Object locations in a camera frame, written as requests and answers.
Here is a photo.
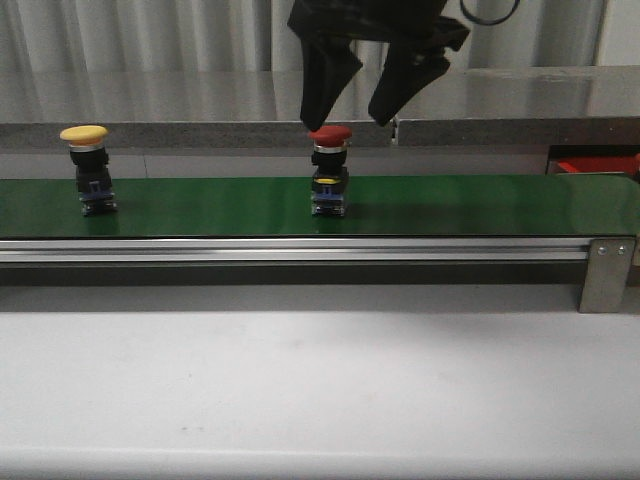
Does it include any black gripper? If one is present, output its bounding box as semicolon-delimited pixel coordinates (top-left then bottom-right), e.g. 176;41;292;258
288;1;470;131

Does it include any yellow mushroom button top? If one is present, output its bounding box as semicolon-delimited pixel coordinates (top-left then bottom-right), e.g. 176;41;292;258
59;125;117;216

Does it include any green conveyor belt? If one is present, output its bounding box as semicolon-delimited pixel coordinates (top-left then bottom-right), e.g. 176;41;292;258
1;175;639;239

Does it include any grey stone slab left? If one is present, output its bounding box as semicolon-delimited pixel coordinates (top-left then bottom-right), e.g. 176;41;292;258
0;69;396;150

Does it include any grey stone slab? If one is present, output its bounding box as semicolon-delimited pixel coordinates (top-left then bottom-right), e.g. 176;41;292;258
0;69;396;150
378;65;640;148

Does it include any grey stone slab right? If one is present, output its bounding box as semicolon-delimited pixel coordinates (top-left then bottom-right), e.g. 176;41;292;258
378;65;640;148

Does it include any red plastic tray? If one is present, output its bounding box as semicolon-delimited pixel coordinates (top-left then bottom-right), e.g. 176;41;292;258
557;156;637;176

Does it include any white pleated curtain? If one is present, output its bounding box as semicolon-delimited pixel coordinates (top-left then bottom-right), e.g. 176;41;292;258
0;0;640;74

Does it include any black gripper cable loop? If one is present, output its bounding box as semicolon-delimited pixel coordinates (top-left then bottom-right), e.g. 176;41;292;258
458;0;522;26

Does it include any steel conveyor support bracket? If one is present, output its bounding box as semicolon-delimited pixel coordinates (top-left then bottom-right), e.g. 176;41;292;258
578;237;636;314

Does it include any aluminium conveyor side rail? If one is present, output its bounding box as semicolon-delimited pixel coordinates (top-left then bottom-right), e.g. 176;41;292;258
1;237;592;263

